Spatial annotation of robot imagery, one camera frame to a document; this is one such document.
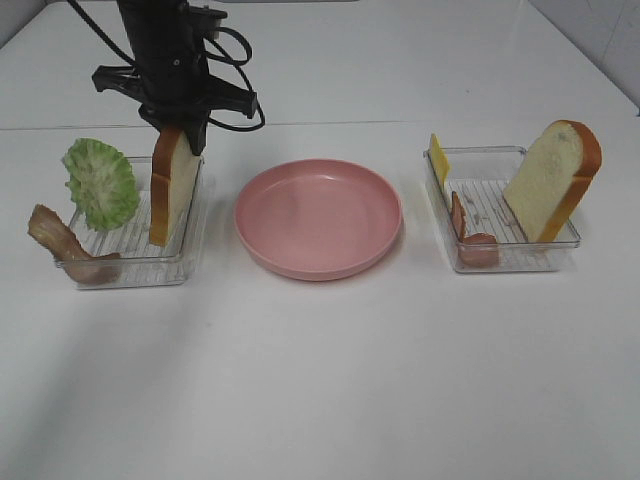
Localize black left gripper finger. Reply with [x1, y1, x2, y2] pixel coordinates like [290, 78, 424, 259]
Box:
[182, 117, 207, 155]
[138, 107, 180, 132]

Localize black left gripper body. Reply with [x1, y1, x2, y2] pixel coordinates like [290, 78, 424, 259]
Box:
[91, 1, 258, 124]

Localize bread slice from tray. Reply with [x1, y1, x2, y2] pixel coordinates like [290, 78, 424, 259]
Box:
[149, 126, 201, 247]

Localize green lettuce leaf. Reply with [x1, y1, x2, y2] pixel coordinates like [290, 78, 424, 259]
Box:
[62, 138, 140, 231]

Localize brown bacon strip tray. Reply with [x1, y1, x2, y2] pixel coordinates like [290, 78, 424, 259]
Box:
[27, 204, 121, 285]

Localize red bacon strip tray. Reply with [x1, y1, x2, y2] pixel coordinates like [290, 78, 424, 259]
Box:
[451, 191, 499, 268]

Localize left clear plastic tray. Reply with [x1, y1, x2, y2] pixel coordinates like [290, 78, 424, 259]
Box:
[54, 157, 213, 289]

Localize clear plastic tray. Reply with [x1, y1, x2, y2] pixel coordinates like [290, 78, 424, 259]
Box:
[54, 157, 213, 289]
[423, 146, 581, 274]

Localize pink round plate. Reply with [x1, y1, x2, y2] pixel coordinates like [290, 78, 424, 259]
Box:
[234, 159, 403, 281]

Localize yellow cheese slice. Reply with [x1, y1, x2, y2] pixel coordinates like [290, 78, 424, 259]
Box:
[428, 133, 450, 193]

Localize right clear plastic tray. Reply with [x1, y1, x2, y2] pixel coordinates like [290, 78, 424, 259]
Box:
[423, 146, 581, 274]

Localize bread slice in right tray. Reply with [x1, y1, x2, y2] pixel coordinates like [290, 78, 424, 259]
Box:
[503, 120, 602, 243]

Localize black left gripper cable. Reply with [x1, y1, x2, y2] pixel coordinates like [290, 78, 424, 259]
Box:
[67, 0, 268, 132]

